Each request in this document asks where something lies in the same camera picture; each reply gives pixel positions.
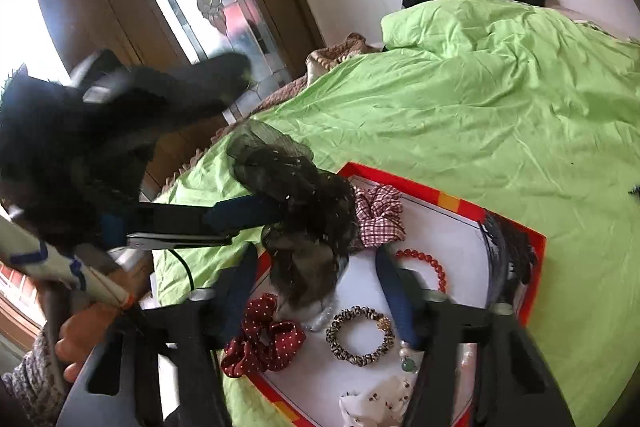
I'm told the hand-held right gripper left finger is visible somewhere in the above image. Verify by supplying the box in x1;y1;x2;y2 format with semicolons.
55;242;261;427

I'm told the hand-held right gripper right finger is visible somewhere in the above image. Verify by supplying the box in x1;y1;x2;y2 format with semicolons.
372;244;576;427

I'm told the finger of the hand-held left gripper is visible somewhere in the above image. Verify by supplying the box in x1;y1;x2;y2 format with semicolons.
127;233;233;250
130;197;286;235

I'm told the dark mesh scrunchie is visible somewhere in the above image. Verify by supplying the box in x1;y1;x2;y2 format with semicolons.
226;119;361;313

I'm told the white tray with red rim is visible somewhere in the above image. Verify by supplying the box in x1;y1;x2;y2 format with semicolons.
245;162;548;427

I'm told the red polka dot scrunchie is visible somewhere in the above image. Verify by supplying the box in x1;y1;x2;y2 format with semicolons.
220;293;307;379

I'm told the white printed scrunchie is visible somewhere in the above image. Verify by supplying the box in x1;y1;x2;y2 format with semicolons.
339;377;416;427

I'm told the person's left forearm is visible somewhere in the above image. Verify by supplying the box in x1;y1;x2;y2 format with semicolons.
0;332;68;427

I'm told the person's left hand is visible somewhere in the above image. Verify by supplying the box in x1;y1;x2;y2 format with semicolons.
55;302;126;383

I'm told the plaid scrunchie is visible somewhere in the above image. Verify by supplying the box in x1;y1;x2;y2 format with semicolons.
350;184;405;253

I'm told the black headband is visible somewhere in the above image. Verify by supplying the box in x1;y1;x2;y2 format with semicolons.
477;212;541;303

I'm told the green bed sheet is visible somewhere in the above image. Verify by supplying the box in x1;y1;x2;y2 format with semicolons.
150;0;640;427

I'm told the black cable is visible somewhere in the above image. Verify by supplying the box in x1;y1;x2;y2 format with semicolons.
172;247;198;293

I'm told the leopard print hair tie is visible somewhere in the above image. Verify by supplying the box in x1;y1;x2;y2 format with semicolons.
325;305;396;368

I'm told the red bead bracelet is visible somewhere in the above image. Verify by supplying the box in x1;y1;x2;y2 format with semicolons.
394;248;447;294

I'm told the pearl bracelet with green bead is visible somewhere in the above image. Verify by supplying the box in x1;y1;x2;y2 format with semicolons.
397;339;421;375

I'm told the silver glitter hair tie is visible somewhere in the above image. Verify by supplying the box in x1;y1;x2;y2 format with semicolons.
305;304;336;333

